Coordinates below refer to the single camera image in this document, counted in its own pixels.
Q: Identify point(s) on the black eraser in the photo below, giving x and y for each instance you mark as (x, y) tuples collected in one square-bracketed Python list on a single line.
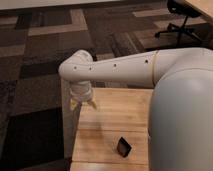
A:
[(123, 147)]

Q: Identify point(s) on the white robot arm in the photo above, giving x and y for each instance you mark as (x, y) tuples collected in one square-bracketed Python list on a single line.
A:
[(180, 123)]

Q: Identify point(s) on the wooden desk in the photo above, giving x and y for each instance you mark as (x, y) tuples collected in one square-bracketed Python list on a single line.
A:
[(205, 7)]

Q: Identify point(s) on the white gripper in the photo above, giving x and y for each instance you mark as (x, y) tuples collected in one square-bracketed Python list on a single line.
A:
[(81, 92)]

